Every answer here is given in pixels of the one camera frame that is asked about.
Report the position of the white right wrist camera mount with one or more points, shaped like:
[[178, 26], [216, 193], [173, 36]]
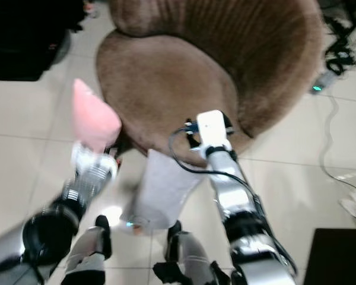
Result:
[[212, 127]]

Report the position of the silver black robot left leg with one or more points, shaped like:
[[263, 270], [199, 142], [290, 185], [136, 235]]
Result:
[[92, 252]]

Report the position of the grey pillow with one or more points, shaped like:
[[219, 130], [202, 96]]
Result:
[[163, 190]]

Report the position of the silver black robot right leg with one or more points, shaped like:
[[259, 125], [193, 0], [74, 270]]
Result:
[[193, 258]]

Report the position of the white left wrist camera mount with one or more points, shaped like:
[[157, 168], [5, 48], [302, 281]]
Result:
[[92, 159]]

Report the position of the silver black robot leg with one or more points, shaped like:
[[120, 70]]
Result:
[[92, 252], [193, 258]]

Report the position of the power strip with green light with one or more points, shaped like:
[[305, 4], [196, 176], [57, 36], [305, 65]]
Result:
[[323, 82]]

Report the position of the black box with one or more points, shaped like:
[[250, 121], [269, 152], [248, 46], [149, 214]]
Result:
[[335, 258]]

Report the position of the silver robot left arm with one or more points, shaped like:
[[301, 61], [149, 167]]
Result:
[[41, 237]]

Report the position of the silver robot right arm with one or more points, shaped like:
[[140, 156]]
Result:
[[243, 208]]

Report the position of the brown round velvet sofa chair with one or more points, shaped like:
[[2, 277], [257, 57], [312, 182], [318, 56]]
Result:
[[207, 53]]

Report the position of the pink pillow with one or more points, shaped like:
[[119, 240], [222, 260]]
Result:
[[92, 122]]

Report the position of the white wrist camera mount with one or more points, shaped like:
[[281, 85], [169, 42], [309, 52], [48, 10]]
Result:
[[212, 127], [92, 159]]

